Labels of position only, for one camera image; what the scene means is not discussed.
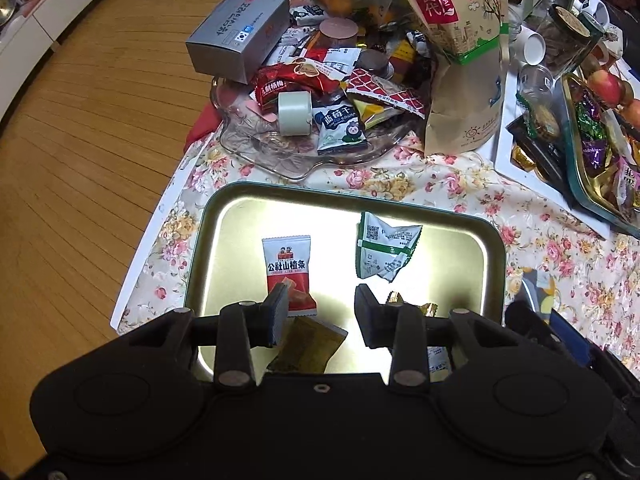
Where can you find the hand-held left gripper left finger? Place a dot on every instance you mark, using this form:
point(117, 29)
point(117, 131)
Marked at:
point(277, 312)

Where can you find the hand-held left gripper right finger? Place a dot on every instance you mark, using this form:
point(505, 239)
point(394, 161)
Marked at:
point(365, 312)

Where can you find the red white snack packet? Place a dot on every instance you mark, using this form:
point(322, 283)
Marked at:
point(287, 270)

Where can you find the brown gold snack packet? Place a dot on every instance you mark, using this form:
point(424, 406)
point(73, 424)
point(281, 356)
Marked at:
point(310, 345)

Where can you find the gold candy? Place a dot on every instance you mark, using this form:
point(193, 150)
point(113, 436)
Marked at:
point(430, 308)

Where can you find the shallow teal gold tin tray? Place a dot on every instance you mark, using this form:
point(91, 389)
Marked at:
point(325, 240)

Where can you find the white blue snack packet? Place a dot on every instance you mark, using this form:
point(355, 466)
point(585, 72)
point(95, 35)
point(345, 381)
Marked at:
point(439, 360)
point(345, 132)

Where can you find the grey yellow snack packet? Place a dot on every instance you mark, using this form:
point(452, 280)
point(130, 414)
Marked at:
point(542, 287)

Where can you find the clear glass tray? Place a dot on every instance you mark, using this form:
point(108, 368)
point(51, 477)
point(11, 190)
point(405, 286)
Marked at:
point(260, 155)

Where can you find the floral tablecloth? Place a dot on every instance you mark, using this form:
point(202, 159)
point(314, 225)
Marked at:
point(550, 240)

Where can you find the pink snack packet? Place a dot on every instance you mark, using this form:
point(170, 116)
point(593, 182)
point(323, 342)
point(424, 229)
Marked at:
point(627, 185)

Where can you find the red cloth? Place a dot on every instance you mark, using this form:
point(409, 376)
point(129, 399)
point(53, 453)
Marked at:
point(200, 127)

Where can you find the pale tape roll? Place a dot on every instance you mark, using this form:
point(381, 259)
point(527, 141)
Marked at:
point(295, 112)

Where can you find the deep teal gold candy tin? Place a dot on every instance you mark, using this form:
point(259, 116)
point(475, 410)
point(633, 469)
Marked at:
point(582, 180)

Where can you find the red brick pattern packet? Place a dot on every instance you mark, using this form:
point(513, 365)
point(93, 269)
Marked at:
point(390, 95)

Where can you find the gold foil chocolate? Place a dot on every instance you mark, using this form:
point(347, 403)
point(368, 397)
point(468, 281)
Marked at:
point(522, 157)

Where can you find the large red snack packet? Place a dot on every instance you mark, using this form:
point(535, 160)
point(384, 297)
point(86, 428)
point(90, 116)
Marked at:
point(280, 85)

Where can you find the white rectangular tray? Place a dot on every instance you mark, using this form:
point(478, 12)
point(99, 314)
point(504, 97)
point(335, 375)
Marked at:
point(506, 125)

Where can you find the black chocolate tray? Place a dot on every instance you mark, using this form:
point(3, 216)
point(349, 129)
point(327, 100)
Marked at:
point(550, 152)

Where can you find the large kraft paper snack bag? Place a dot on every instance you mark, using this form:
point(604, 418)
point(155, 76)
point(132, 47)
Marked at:
point(465, 85)

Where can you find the brown round lid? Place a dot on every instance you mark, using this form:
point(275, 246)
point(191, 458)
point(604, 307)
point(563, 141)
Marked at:
point(372, 62)

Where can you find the pile of purple green candies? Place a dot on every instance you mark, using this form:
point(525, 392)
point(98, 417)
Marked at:
point(592, 135)

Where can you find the red apple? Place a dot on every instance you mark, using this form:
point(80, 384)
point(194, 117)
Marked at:
point(605, 85)
point(634, 112)

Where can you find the silver cardboard box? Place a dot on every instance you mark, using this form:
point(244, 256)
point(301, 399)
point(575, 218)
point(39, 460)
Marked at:
point(235, 35)

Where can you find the pink round lid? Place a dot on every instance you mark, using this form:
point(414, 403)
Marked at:
point(340, 30)

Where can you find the small glass cookie jar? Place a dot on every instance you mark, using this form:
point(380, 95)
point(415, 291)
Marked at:
point(537, 85)

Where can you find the kiwi fruit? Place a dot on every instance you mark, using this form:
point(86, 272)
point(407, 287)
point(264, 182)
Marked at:
point(628, 91)
point(592, 63)

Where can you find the black white snack packet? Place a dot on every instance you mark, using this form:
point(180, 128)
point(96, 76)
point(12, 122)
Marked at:
point(307, 12)

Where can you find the white paper cup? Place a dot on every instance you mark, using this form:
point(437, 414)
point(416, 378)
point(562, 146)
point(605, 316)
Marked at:
point(532, 47)

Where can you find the black lid glass jar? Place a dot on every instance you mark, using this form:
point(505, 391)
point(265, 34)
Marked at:
point(565, 45)

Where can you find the white low cabinet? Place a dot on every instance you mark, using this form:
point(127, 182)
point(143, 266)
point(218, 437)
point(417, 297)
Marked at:
point(75, 5)

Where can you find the metal bowl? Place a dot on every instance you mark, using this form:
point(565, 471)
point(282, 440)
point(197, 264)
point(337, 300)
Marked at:
point(7, 5)

